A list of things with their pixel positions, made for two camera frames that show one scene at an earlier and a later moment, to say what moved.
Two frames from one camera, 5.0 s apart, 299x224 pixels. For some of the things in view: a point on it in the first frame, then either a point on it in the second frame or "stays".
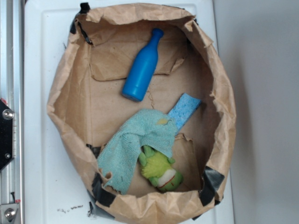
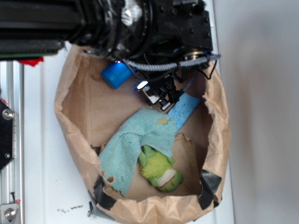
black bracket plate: [7, 152] stays
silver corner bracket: [8, 213] stays
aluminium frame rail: [11, 89] stays
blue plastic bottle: [141, 70] → [117, 73]
